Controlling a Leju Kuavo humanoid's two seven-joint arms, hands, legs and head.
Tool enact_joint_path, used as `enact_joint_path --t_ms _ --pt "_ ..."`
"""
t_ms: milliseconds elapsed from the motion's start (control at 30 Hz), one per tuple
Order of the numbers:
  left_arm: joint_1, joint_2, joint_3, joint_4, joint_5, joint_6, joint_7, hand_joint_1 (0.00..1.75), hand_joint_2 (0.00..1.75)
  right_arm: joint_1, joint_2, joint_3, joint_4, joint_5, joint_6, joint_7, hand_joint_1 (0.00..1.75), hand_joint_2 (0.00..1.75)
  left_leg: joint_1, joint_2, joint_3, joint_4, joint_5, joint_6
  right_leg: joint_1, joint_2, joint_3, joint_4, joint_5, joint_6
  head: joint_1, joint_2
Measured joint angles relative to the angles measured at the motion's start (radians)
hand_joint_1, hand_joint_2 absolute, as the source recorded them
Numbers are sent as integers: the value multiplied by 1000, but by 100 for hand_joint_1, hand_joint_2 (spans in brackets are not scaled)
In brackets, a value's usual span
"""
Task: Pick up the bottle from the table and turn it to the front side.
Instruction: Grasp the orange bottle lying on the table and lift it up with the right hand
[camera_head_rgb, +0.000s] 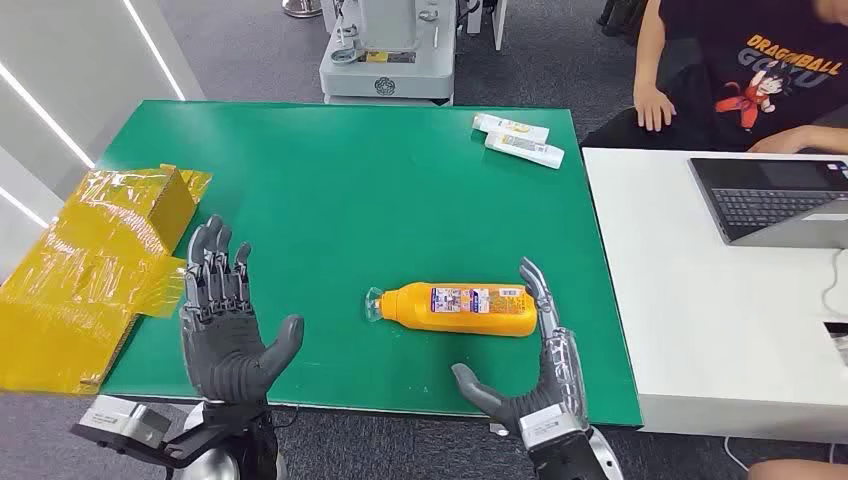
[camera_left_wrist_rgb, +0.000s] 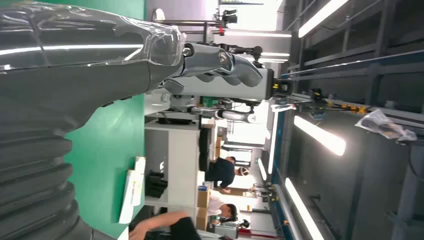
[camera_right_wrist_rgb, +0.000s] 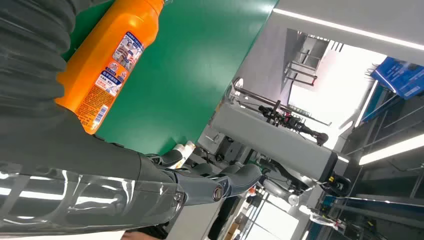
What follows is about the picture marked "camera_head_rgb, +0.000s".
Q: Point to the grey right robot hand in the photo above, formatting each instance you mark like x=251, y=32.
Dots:
x=560, y=378

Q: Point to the person's left hand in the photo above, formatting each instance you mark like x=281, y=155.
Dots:
x=782, y=140

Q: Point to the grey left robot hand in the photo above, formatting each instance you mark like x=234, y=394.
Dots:
x=222, y=358

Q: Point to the person's right hand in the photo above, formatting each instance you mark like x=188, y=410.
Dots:
x=652, y=106

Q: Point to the orange detergent bottle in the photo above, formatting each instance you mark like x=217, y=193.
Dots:
x=457, y=319

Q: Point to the dark grey laptop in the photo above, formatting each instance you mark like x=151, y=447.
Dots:
x=762, y=199

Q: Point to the person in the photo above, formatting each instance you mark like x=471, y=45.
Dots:
x=748, y=60

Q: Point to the black chair legs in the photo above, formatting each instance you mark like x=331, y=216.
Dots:
x=623, y=16

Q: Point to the white tube with yellow print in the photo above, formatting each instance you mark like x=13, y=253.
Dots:
x=526, y=151
x=510, y=126

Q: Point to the yellow tape-wrapped cardboard box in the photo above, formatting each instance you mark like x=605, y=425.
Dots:
x=86, y=278

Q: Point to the white furniture leg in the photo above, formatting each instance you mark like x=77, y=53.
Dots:
x=497, y=20

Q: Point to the black flat object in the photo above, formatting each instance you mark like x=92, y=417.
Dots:
x=838, y=341

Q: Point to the person's knee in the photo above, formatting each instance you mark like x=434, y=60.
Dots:
x=802, y=472

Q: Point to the white machine base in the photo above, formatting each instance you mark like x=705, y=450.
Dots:
x=387, y=66

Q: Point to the chrome round stand base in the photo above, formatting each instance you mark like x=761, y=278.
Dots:
x=301, y=8

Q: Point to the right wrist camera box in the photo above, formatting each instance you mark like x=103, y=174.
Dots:
x=550, y=427

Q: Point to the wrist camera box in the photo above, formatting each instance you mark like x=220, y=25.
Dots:
x=122, y=420
x=550, y=427

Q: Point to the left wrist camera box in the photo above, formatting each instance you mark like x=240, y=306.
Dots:
x=122, y=420

